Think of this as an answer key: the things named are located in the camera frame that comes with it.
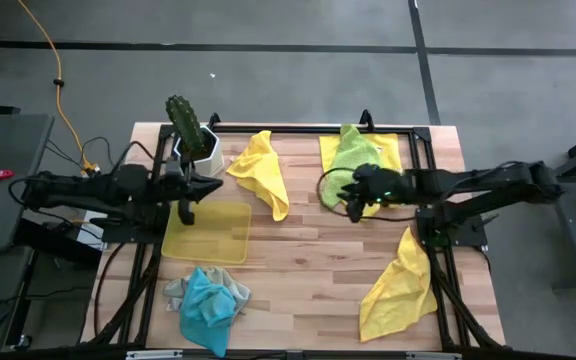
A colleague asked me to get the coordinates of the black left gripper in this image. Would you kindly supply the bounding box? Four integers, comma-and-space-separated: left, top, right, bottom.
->
157, 167, 224, 226

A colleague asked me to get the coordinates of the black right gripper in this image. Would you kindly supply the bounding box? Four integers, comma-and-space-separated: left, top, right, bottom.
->
340, 167, 410, 225

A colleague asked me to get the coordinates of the green microfiber towel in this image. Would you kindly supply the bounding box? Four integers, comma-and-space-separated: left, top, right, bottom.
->
323, 123, 387, 210

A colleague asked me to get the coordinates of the yellow microfiber towel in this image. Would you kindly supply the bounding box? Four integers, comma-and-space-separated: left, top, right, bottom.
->
358, 227, 439, 344
225, 130, 290, 223
319, 132, 403, 219

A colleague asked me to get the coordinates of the grey microfiber towel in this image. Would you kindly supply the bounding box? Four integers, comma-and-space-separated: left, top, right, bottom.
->
162, 264, 252, 314

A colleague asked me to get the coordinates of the teal microfiber towel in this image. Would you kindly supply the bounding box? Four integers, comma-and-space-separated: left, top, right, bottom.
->
179, 266, 239, 359

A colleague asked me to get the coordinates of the white hexagonal plant pot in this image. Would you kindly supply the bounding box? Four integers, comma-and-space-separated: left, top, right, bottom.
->
172, 124, 226, 179

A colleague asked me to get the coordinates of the yellow translucent plastic tray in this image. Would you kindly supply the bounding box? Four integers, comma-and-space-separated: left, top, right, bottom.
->
161, 200, 253, 265

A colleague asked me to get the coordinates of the green cactus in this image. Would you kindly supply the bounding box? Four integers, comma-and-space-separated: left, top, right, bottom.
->
164, 94, 208, 155

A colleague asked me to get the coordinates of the white box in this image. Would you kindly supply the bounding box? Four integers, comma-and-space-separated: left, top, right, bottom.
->
74, 208, 110, 251

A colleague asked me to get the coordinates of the black low shelf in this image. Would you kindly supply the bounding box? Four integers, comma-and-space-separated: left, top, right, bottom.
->
13, 217, 103, 267

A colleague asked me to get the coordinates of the grey side table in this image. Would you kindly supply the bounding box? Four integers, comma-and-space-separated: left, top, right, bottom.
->
0, 113, 55, 253

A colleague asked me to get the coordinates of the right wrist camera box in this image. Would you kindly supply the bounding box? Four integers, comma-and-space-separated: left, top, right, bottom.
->
355, 162, 377, 184

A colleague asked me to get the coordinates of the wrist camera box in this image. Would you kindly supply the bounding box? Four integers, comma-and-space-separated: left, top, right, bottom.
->
165, 157, 185, 179
355, 162, 377, 184

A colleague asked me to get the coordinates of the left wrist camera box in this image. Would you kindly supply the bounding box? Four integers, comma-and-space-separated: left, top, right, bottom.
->
165, 157, 185, 179

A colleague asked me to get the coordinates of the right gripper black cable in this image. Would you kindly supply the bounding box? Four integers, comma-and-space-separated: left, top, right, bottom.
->
316, 167, 419, 224

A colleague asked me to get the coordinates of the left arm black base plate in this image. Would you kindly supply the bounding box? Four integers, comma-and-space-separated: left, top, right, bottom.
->
89, 214, 169, 245

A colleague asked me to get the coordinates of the black aluminium table frame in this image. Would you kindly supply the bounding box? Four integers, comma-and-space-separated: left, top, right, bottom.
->
78, 108, 508, 357

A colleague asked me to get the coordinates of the yellow cable plug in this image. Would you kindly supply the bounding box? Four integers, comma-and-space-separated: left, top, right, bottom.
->
80, 160, 102, 179

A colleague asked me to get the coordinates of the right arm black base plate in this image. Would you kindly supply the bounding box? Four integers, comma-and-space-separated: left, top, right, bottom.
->
415, 207, 489, 249

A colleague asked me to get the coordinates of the thin black floor cable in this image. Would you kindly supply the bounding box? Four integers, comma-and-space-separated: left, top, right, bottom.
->
45, 135, 122, 196

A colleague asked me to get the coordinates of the silver frame bracket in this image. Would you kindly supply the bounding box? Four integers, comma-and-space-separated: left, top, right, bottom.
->
405, 351, 463, 360
125, 349, 184, 360

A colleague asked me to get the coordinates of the orange extension cable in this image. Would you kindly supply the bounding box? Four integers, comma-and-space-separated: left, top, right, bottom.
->
16, 0, 100, 174

